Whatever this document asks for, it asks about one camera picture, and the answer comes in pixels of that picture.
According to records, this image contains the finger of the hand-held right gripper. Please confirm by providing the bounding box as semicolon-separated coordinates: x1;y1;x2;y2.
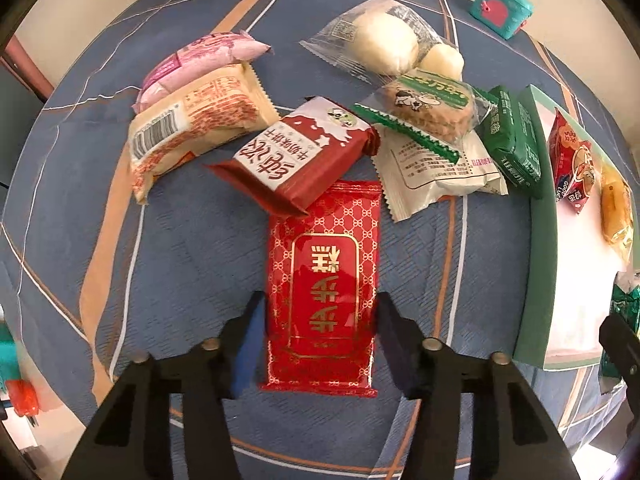
599;314;640;396

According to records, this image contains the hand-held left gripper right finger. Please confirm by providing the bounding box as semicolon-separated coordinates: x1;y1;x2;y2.
375;290;583;480

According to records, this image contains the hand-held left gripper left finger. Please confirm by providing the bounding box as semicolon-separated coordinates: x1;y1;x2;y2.
60;290;268;480

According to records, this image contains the red gold-patterned snack packet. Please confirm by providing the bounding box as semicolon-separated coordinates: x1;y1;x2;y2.
258;178;383;398

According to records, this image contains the green-edged white box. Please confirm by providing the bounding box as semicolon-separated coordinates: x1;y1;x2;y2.
512;85;640;372

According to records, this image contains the cream snack packet with barcode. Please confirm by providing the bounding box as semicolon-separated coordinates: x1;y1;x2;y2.
127;62;281;206

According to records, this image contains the pink snack packet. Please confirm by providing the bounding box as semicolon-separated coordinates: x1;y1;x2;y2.
132;30;275;113

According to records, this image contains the green foil snack packet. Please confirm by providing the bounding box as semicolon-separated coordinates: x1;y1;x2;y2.
599;271;640;393

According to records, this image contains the blue plaid tablecloth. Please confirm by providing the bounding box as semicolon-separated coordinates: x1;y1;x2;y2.
0;0;633;480

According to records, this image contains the yellow snack packet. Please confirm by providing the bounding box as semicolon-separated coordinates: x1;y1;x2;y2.
600;165;635;261

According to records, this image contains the white snack packet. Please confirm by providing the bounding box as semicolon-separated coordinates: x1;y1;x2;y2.
372;125;509;223

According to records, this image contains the dark red snack packet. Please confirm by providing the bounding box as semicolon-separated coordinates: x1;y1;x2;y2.
204;96;382;218

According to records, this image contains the red cartoon snack packet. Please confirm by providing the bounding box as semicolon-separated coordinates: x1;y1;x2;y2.
547;108;601;215

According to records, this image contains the teal and red plastic toy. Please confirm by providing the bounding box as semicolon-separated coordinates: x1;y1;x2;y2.
0;322;41;418

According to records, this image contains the clear green-edged cookie packet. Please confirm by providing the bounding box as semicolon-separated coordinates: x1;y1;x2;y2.
353;71;501;163

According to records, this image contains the clear packet with white bun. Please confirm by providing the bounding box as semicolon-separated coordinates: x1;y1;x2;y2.
299;0;443;86

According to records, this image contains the teal toy box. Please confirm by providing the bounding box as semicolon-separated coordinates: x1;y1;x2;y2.
469;0;532;40

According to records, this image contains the brown wooden furniture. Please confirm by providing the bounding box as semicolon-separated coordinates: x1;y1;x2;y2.
0;40;53;106

